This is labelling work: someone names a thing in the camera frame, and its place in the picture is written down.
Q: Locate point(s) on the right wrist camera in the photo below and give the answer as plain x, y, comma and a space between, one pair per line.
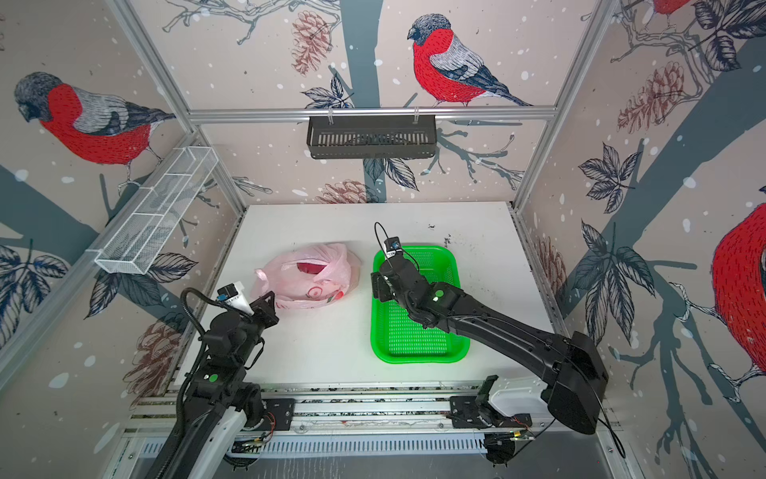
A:
392, 247

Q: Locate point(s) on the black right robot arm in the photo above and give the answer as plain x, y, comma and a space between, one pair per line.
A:
574, 373

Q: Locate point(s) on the pink plastic bag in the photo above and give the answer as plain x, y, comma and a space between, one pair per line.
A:
309, 278

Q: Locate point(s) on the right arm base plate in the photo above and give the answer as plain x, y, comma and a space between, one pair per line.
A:
466, 412

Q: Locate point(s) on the black hanging wall basket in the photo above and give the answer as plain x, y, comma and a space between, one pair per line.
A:
372, 137

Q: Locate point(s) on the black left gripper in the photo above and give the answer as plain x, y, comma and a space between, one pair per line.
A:
266, 311

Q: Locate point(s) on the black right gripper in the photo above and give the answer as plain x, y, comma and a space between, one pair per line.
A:
380, 285

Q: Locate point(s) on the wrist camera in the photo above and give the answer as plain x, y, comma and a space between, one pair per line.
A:
233, 295
392, 247

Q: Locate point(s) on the green plastic perforated basket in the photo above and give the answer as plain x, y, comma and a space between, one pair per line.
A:
397, 338

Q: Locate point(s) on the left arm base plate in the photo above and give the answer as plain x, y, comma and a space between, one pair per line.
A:
270, 415

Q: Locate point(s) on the aluminium mounting rail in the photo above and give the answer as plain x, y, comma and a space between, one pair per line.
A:
367, 420

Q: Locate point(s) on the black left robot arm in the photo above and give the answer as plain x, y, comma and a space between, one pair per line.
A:
215, 402

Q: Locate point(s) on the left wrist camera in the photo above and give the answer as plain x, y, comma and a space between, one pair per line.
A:
233, 295

